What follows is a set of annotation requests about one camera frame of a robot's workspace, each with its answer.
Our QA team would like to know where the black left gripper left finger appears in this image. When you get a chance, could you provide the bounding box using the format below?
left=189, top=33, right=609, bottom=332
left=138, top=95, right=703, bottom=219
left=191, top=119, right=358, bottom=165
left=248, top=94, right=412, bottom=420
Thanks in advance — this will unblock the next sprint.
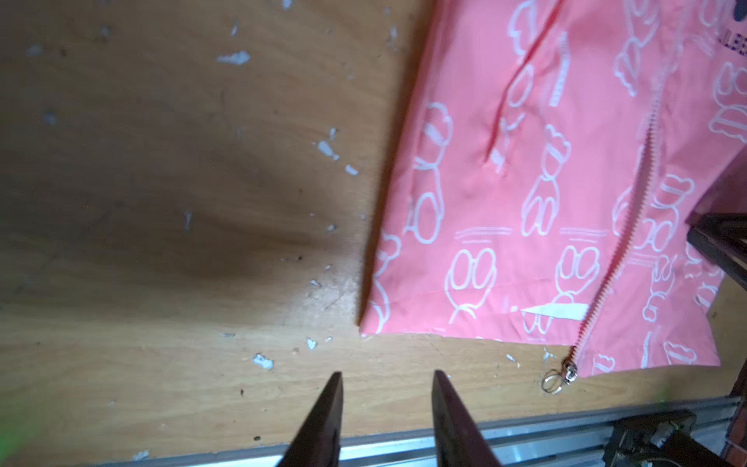
left=277, top=372, right=344, bottom=467

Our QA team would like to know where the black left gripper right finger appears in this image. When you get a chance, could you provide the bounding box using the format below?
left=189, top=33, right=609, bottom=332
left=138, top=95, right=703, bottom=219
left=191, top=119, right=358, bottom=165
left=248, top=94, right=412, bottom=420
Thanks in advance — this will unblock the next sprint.
left=431, top=370, right=501, bottom=467

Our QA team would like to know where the silver zipper pull ring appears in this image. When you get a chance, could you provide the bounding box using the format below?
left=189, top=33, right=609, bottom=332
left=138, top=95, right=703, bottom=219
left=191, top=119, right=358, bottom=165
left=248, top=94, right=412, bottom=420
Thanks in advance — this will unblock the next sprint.
left=541, top=358, right=579, bottom=396

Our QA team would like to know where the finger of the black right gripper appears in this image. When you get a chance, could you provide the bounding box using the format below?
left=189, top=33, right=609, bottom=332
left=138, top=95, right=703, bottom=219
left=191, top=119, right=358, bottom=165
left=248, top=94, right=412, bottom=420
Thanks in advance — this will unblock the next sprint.
left=687, top=213, right=747, bottom=289

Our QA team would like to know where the pink printed jacket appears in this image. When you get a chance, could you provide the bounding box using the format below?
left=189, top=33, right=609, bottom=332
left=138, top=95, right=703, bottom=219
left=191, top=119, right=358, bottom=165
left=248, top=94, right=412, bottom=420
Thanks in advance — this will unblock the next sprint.
left=359, top=1, right=746, bottom=381

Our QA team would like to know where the aluminium front rail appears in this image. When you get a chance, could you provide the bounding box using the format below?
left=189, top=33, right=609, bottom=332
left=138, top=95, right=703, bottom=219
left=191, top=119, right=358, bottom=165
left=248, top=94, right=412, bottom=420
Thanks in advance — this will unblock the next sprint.
left=86, top=395, right=742, bottom=467

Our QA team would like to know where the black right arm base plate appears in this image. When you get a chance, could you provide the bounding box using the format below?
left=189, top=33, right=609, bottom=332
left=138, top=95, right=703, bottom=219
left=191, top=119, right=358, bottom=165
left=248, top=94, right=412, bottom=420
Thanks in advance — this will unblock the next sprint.
left=602, top=410, right=729, bottom=467

